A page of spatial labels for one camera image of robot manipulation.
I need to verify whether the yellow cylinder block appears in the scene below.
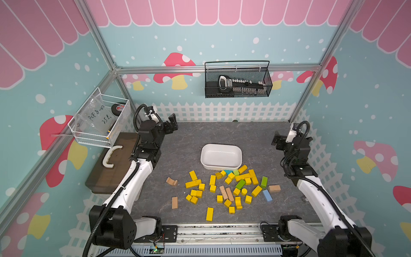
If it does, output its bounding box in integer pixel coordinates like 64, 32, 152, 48
238, 165, 248, 175

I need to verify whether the long yellow block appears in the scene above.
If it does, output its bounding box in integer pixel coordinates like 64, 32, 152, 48
249, 169, 259, 185
185, 179, 202, 188

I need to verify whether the yellow plank block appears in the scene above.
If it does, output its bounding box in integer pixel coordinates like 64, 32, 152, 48
189, 170, 198, 181

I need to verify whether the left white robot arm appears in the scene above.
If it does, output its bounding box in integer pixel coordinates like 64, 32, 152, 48
82, 104, 178, 257

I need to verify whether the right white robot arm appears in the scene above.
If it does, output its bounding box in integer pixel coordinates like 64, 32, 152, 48
271, 121, 374, 257

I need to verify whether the green rectangular block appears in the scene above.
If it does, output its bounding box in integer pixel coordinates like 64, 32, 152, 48
261, 176, 268, 188

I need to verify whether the tan wooden cube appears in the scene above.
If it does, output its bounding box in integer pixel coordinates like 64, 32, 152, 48
268, 185, 281, 193

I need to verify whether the black tape roll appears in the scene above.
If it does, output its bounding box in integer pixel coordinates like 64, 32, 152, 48
111, 102, 125, 117

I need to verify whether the white plastic tub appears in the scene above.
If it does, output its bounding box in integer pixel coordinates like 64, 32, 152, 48
200, 143, 243, 170

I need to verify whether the wooden arch block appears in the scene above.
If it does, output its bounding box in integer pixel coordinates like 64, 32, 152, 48
166, 177, 178, 186

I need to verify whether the light blue block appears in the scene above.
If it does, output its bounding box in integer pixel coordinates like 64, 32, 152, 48
263, 190, 273, 202

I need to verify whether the yellow round disc block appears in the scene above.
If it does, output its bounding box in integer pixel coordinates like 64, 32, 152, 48
241, 188, 248, 196

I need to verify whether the socket wrench set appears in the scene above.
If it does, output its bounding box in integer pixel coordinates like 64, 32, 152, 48
217, 75, 267, 96

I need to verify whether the yellow arch block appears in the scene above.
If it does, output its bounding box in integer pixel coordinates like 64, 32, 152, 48
235, 197, 243, 209

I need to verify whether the flat wooden block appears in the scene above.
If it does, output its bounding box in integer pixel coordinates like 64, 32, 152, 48
172, 197, 178, 209

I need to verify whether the right natural wooden plank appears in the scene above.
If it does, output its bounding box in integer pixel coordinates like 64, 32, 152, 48
225, 187, 234, 202

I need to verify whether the natural wooden plank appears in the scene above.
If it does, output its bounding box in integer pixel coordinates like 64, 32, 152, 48
225, 187, 234, 202
219, 186, 228, 200

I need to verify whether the left natural wooden plank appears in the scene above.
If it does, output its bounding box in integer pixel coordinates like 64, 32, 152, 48
219, 186, 228, 200

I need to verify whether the large yellow front block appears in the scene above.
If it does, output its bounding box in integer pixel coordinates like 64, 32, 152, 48
206, 207, 214, 222

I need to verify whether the black wire mesh basket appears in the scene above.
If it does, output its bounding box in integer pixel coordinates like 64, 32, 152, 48
204, 61, 273, 98

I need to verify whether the clear wall-mounted bin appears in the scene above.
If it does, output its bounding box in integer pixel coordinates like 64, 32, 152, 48
68, 88, 131, 148

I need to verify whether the brown toolbox with white handle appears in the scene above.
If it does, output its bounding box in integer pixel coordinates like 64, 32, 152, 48
85, 132, 139, 199

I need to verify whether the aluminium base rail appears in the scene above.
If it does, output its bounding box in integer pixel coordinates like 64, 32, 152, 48
86, 223, 325, 257

